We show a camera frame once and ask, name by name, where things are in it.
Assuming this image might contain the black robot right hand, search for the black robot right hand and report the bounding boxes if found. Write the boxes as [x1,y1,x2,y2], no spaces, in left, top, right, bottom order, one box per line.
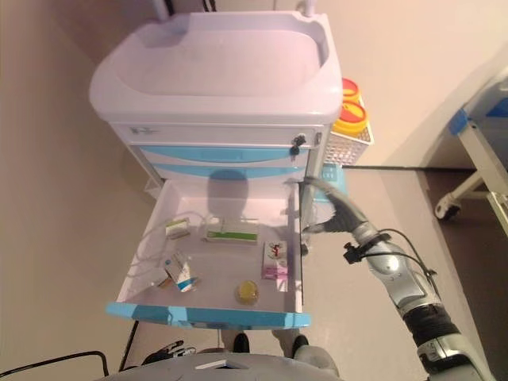
[300,176,368,238]

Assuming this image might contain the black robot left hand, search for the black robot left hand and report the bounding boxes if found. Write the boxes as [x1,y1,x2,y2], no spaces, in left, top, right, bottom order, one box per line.
[141,340,198,364]

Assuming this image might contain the round yellow medicine jar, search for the round yellow medicine jar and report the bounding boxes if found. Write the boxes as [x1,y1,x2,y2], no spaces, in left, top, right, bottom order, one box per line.
[233,279,262,307]

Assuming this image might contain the blue-fronted white cart drawer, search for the blue-fronted white cart drawer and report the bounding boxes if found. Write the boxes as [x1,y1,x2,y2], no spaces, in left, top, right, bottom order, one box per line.
[152,162,307,180]
[137,144,311,164]
[104,178,314,331]

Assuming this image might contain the blue white medicine box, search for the blue white medicine box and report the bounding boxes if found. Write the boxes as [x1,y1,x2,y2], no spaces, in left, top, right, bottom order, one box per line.
[162,250,200,294]

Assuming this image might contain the pink white medicine box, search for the pink white medicine box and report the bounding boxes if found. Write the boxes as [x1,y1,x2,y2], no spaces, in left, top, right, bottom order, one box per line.
[260,241,290,280]

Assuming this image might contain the grey robot torso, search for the grey robot torso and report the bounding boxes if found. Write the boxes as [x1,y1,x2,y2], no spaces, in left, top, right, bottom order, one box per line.
[94,344,343,381]

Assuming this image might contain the white mesh side basket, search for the white mesh side basket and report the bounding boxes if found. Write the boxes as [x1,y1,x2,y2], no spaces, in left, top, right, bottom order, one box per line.
[322,98,375,168]

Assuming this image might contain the black keys in lock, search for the black keys in lock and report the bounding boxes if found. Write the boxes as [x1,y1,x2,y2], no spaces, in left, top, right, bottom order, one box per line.
[290,133,308,158]

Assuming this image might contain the bed caster wheel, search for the bed caster wheel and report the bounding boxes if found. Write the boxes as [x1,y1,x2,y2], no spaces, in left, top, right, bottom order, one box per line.
[433,198,462,222]

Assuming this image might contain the yellow sharps container red lid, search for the yellow sharps container red lid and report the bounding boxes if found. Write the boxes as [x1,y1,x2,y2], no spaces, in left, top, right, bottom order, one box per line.
[341,77,364,102]
[332,99,368,137]

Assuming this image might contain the long green white box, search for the long green white box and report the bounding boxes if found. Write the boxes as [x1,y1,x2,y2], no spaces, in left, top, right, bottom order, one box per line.
[201,217,260,248]

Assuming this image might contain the white medical cart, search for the white medical cart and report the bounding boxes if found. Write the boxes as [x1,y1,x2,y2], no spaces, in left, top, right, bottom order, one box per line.
[87,10,344,263]

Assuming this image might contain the black cable at robot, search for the black cable at robot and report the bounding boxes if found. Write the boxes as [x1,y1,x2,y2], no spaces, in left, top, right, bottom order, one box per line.
[0,350,111,381]

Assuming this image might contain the hospital bed white frame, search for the hospital bed white frame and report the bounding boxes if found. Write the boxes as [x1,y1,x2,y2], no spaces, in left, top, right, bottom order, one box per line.
[433,74,508,256]

